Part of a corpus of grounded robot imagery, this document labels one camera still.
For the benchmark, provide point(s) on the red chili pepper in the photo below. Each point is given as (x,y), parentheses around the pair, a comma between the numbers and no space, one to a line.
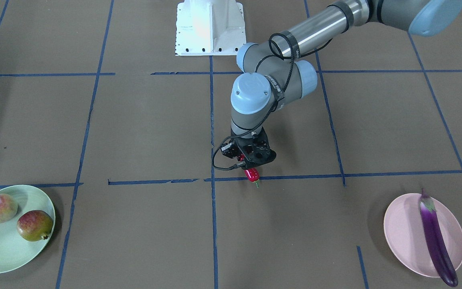
(252,175)

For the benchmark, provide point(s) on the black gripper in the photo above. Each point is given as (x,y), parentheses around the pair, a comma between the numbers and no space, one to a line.
(240,147)

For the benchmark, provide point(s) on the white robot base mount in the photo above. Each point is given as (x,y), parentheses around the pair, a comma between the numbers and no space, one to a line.
(209,27)

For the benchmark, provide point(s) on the purple eggplant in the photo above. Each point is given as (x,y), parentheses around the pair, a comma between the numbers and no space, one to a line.
(435,241)

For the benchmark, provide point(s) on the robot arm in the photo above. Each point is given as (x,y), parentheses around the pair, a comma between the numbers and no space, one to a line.
(274,73)

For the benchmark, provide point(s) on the red yellow pomegranate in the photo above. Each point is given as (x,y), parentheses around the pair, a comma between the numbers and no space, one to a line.
(35,225)

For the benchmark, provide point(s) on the pink plate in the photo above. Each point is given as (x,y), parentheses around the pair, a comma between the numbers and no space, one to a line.
(406,238)

